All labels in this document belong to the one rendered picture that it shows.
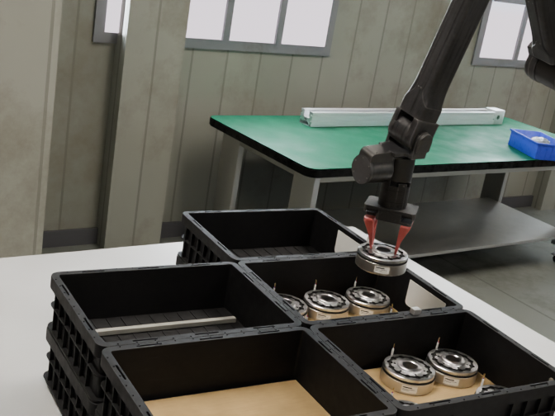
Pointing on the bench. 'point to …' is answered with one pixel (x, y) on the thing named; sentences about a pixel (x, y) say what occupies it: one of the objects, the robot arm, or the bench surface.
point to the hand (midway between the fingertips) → (383, 247)
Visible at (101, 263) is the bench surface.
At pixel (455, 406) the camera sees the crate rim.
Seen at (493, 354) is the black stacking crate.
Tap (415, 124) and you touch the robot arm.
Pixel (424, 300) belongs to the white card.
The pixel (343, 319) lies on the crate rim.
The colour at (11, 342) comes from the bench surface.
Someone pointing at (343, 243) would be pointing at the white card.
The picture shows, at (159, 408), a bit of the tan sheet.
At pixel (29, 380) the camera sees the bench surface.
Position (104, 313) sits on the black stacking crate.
